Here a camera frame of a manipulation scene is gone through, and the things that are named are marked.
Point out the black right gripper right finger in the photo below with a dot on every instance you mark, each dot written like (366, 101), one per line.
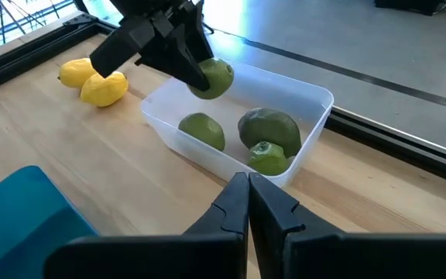
(285, 252)

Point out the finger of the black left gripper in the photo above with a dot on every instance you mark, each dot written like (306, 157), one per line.
(122, 50)
(200, 31)

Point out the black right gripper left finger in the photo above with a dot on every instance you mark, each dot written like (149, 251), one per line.
(215, 252)

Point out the green lime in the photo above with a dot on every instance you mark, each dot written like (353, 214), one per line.
(219, 79)
(201, 131)
(267, 159)

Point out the dark green avocado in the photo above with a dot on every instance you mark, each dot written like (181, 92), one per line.
(269, 128)

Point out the yellow lemon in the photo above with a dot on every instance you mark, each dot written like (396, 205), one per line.
(104, 89)
(76, 72)

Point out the black tripod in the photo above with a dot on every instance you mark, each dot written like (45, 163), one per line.
(1, 17)

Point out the clear plastic bin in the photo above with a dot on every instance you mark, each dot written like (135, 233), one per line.
(304, 100)

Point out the teal plastic bin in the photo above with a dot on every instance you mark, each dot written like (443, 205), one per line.
(18, 217)

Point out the black floor equipment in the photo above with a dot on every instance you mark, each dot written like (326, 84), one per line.
(412, 5)

